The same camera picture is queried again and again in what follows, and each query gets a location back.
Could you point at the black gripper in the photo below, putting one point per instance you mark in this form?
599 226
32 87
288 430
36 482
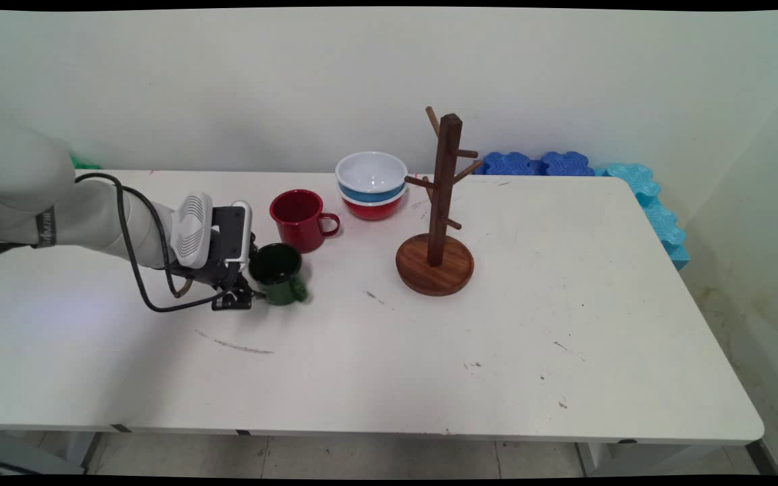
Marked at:
227 278

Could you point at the green enamel mug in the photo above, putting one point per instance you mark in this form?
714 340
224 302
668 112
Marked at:
284 287

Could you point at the white vented sensor module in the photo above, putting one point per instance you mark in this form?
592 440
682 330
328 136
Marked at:
192 229

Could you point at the red enamel mug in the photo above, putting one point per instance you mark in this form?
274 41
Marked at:
298 226

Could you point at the red bowl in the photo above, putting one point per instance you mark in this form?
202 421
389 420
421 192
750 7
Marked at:
372 209

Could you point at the blue bowl white inside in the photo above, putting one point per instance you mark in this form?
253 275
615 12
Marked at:
370 172

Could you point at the green foam piece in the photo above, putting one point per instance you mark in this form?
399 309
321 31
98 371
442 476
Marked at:
85 164

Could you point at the wooden mug tree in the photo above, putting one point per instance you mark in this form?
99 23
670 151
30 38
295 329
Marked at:
444 189

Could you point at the dark blue foam mat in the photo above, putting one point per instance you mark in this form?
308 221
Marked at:
507 164
566 164

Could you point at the light blue foam mat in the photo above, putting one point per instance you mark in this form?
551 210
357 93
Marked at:
659 216

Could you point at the metal table leg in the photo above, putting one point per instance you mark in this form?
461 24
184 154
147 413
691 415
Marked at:
764 459

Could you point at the black and white wrist camera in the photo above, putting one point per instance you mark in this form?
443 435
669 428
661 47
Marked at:
230 233

